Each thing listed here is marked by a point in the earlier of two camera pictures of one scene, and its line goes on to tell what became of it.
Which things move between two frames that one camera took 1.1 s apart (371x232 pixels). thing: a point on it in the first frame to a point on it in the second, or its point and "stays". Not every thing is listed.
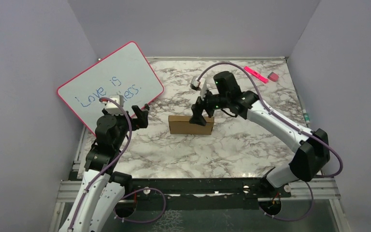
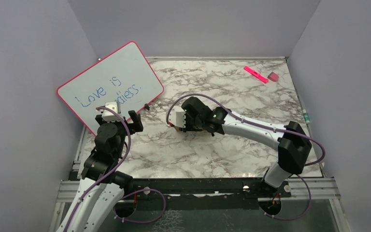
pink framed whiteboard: (127, 72) stays
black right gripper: (197, 108) to (187, 126)
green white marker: (306, 116) stays
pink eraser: (273, 76) stays
